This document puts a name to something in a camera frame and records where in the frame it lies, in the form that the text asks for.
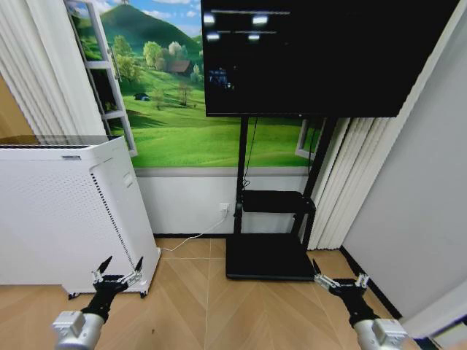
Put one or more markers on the large black television screen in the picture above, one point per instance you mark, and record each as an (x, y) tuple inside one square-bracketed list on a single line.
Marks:
[(310, 62)]

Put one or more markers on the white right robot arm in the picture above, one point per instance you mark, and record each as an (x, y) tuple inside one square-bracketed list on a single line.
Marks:
[(381, 333)]

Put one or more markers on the black television stand frame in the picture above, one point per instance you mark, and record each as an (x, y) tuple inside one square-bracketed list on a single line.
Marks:
[(241, 164)]

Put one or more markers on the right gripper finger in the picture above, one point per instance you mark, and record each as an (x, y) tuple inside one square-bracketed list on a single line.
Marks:
[(362, 280), (321, 279)]

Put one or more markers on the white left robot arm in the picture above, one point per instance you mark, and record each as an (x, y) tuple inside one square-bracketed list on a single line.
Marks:
[(73, 330)]

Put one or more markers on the black stand base plate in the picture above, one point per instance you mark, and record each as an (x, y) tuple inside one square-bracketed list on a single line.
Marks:
[(266, 259)]

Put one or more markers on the green landscape wall poster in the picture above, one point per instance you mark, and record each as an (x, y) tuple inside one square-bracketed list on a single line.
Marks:
[(168, 120)]

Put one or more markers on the black stand shelf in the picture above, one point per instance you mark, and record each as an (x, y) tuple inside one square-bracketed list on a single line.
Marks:
[(277, 200)]

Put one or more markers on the white air purifier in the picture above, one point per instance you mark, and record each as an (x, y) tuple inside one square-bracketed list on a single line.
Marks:
[(54, 215)]

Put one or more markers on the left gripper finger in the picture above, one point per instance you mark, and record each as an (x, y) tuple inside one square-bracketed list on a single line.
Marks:
[(135, 274), (101, 271)]

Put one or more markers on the white wall socket plug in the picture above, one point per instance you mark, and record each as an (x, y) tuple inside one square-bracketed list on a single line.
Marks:
[(223, 209)]

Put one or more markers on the white pleated curtain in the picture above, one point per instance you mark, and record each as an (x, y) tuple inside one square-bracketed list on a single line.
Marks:
[(40, 65), (346, 175)]

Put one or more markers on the black baseboard strip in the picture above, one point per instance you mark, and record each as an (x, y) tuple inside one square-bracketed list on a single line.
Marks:
[(368, 277)]

